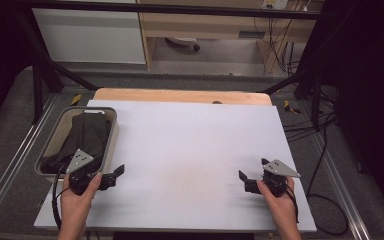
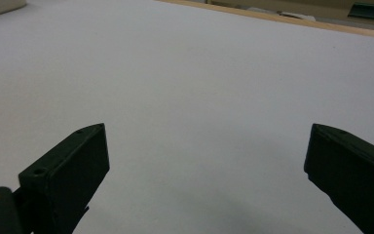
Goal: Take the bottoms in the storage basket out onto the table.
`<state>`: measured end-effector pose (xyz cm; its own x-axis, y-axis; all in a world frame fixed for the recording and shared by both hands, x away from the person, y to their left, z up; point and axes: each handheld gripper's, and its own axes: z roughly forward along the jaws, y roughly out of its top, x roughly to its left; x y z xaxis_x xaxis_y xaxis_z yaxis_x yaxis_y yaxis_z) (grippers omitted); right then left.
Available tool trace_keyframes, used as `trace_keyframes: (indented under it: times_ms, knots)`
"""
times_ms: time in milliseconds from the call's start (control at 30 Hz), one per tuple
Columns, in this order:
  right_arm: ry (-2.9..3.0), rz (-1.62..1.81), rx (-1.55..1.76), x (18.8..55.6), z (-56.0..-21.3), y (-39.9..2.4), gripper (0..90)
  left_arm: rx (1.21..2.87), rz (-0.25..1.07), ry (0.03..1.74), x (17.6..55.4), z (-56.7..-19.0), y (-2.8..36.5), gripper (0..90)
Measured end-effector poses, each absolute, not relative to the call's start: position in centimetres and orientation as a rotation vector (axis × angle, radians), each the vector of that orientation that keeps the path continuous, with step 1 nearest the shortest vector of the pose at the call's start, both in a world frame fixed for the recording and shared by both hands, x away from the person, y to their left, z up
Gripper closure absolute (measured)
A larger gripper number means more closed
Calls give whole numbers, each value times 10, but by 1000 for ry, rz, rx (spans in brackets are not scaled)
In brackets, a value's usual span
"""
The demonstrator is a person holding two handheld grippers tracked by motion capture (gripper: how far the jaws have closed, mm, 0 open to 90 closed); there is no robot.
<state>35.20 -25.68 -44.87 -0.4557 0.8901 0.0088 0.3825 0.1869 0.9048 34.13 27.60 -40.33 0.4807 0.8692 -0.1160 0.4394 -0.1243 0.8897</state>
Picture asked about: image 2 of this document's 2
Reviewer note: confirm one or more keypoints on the wooden table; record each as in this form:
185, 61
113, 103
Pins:
272, 19

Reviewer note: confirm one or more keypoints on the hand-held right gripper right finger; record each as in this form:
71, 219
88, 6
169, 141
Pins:
354, 175

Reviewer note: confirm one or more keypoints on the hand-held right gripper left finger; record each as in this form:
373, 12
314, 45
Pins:
68, 172

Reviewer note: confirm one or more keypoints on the white chair base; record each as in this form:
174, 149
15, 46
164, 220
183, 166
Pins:
297, 15

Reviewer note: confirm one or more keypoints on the white table sheet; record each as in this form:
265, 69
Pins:
191, 81

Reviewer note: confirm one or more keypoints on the black metal stand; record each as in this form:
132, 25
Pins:
370, 11

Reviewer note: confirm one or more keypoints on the wooden desk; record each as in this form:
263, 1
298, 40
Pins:
321, 6

